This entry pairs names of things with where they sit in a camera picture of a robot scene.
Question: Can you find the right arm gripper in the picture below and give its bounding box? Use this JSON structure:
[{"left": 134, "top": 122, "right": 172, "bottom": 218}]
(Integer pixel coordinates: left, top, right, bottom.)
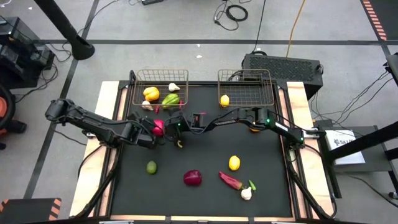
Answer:
[{"left": 164, "top": 112, "right": 193, "bottom": 146}]

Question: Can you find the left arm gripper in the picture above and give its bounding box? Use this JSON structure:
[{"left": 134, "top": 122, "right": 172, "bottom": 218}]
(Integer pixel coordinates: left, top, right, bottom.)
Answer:
[{"left": 125, "top": 111, "right": 167, "bottom": 150}]

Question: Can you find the green chayote squash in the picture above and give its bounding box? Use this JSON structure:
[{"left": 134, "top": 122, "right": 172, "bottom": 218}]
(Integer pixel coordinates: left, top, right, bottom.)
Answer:
[{"left": 160, "top": 93, "right": 181, "bottom": 109}]

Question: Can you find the green lime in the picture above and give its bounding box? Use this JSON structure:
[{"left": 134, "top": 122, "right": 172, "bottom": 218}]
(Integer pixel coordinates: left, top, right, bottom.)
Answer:
[{"left": 146, "top": 160, "right": 158, "bottom": 175}]

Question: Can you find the yellow bell pepper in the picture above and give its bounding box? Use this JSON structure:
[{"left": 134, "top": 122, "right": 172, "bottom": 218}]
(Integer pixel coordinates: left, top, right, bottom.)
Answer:
[{"left": 142, "top": 86, "right": 161, "bottom": 103}]

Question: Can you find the dark red apple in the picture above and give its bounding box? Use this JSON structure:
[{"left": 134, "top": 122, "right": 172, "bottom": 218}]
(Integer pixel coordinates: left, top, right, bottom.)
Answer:
[{"left": 182, "top": 169, "right": 203, "bottom": 187}]

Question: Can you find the long red pepper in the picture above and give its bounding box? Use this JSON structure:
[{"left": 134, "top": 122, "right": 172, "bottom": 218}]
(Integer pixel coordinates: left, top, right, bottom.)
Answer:
[{"left": 218, "top": 170, "right": 244, "bottom": 191}]

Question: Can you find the wooden table side board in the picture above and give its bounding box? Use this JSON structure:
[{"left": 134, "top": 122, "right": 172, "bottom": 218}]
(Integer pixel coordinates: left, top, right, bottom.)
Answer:
[
  {"left": 277, "top": 81, "right": 336, "bottom": 219},
  {"left": 68, "top": 80, "right": 129, "bottom": 218}
]

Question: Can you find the black computer case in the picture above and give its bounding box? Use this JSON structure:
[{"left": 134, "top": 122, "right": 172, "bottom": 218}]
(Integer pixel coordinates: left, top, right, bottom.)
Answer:
[{"left": 241, "top": 51, "right": 324, "bottom": 101}]

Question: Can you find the black pole with round base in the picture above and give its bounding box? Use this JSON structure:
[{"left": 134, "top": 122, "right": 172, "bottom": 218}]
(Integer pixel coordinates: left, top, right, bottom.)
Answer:
[{"left": 32, "top": 0, "right": 96, "bottom": 62}]

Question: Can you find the black mat hazard-striped edge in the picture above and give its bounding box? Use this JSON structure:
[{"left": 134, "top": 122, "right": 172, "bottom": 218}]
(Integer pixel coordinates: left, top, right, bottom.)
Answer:
[
  {"left": 359, "top": 0, "right": 398, "bottom": 42},
  {"left": 0, "top": 197, "right": 63, "bottom": 224}
]

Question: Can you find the black equipment rack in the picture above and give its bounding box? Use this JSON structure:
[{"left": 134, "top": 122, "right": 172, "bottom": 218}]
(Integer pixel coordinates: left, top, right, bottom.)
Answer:
[{"left": 0, "top": 16, "right": 57, "bottom": 90}]

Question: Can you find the black orange round object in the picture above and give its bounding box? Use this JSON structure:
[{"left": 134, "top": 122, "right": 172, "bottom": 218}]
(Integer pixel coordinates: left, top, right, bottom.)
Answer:
[{"left": 0, "top": 83, "right": 28, "bottom": 152}]

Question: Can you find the black metal beam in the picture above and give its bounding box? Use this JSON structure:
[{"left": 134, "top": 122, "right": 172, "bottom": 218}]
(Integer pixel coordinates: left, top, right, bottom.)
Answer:
[{"left": 328, "top": 119, "right": 398, "bottom": 162}]

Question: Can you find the black side table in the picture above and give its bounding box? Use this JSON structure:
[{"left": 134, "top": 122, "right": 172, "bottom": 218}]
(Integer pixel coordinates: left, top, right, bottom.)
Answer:
[{"left": 317, "top": 119, "right": 398, "bottom": 200}]

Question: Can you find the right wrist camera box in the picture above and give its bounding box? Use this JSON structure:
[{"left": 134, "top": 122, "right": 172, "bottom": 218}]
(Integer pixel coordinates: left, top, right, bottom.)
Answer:
[{"left": 190, "top": 113, "right": 208, "bottom": 129}]

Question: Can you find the metal wire basket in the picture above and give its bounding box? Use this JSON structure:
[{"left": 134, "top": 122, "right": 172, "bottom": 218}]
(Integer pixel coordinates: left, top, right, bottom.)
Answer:
[
  {"left": 131, "top": 68, "right": 189, "bottom": 110},
  {"left": 217, "top": 68, "right": 275, "bottom": 110}
]

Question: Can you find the coiled black cable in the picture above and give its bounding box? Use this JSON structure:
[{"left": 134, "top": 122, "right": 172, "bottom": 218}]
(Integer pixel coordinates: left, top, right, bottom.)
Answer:
[{"left": 212, "top": 0, "right": 249, "bottom": 32}]

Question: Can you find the black hanging cable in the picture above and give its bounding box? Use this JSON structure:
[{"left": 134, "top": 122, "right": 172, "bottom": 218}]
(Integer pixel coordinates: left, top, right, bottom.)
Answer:
[{"left": 250, "top": 0, "right": 267, "bottom": 54}]

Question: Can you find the yellow hanging cable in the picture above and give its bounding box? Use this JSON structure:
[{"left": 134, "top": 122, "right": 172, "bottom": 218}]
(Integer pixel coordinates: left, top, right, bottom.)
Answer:
[{"left": 285, "top": 0, "right": 307, "bottom": 58}]

